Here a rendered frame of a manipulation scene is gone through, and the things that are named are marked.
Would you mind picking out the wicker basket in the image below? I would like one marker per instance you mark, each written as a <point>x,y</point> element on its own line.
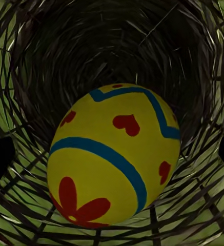
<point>31,16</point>

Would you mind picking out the easter egg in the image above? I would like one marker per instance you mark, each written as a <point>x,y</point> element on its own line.
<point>112,155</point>

